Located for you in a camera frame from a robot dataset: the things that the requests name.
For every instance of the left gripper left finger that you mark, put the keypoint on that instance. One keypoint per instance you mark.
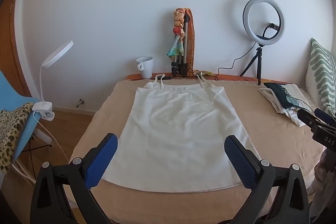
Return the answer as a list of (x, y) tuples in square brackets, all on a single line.
[(50, 203)]

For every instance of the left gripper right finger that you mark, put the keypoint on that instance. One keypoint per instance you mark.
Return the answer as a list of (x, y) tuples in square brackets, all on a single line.
[(278, 194)]

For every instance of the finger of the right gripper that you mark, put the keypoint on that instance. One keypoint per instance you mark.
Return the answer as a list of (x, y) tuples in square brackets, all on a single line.
[(328, 119), (307, 118)]

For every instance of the white camisole top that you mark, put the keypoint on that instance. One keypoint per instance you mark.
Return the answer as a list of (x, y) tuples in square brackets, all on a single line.
[(173, 140)]

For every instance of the dark teal printed shirt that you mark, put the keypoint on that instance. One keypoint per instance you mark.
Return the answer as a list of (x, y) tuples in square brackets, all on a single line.
[(288, 95)]

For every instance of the white folded garment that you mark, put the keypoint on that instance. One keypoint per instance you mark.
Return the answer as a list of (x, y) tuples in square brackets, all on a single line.
[(290, 113)]

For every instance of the green patterned pillow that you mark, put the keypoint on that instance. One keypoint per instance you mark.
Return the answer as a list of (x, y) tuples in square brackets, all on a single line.
[(320, 78)]

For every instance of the leopard print cloth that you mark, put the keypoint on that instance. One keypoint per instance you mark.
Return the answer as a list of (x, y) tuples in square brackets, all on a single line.
[(12, 125)]

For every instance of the white clip desk lamp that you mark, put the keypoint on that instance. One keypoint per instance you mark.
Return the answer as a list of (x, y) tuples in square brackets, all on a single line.
[(46, 78)]

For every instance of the metal door stopper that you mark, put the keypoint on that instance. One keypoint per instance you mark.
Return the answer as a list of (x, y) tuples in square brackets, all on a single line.
[(81, 102)]

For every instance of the beige blanket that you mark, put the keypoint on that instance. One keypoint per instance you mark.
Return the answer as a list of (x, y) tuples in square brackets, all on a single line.
[(275, 138)]

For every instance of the blue chair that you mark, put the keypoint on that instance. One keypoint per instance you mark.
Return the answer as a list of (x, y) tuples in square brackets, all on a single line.
[(10, 100)]

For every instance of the silver folded tripod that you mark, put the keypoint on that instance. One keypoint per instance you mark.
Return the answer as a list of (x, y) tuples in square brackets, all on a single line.
[(178, 52)]

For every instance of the orange patterned scarf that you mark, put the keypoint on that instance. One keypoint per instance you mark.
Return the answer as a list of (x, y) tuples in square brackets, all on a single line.
[(190, 43)]

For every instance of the wooden door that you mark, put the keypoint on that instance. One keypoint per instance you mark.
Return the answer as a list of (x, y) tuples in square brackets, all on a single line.
[(10, 64)]

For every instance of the orange floral bedsheet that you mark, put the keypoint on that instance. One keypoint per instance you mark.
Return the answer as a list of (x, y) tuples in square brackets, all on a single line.
[(138, 76)]

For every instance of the white mug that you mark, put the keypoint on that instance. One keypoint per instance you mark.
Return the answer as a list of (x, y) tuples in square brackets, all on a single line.
[(145, 66)]

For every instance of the white ring light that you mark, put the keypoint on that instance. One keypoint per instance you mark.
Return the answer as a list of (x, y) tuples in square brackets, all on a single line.
[(263, 21)]

